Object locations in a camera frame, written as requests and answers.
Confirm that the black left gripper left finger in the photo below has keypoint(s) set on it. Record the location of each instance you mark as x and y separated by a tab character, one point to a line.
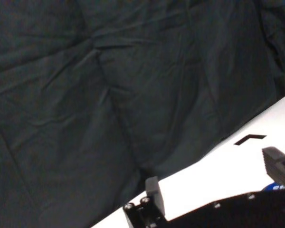
155	192

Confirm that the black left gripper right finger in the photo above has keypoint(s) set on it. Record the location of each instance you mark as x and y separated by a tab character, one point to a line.
278	166

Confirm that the dark blue round lid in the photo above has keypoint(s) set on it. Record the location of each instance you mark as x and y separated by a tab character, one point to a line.
274	187

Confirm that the black corner tape mark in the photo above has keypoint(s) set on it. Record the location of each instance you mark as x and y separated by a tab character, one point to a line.
250	137

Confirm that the black backdrop curtain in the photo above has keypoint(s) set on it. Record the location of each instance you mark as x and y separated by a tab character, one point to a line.
109	83

